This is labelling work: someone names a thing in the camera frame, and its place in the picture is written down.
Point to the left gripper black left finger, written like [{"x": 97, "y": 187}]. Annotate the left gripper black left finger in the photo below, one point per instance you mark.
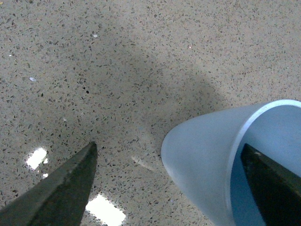
[{"x": 58, "y": 200}]

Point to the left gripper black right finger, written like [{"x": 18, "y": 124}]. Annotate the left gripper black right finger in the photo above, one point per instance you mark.
[{"x": 275, "y": 189}]

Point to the light blue plastic cup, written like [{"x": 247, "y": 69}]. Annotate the light blue plastic cup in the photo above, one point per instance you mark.
[{"x": 202, "y": 156}]

